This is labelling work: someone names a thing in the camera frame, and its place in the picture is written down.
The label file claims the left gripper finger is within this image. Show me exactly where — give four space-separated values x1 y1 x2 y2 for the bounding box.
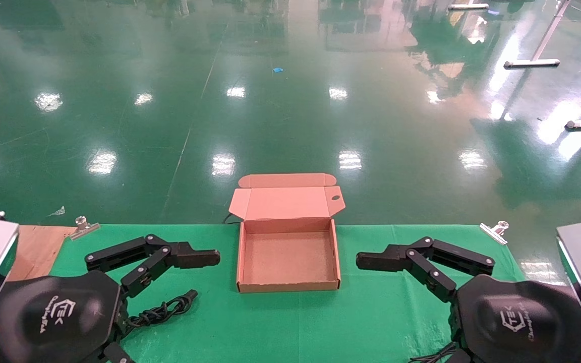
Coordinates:
85 233 220 298

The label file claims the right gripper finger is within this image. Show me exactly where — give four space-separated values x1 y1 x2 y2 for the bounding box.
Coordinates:
356 236 496 304

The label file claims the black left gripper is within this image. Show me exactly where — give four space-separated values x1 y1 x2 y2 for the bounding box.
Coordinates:
0 270 137 363

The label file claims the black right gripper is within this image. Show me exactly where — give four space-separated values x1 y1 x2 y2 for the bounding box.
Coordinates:
444 275 581 363

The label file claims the twisted black cable with plug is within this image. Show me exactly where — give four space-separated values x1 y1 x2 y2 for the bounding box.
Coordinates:
127 289 198 329

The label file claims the open brown cardboard box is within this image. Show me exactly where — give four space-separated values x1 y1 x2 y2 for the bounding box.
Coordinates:
228 173 346 293

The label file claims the green table cloth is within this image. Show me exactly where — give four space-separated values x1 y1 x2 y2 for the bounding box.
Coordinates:
50 223 529 363

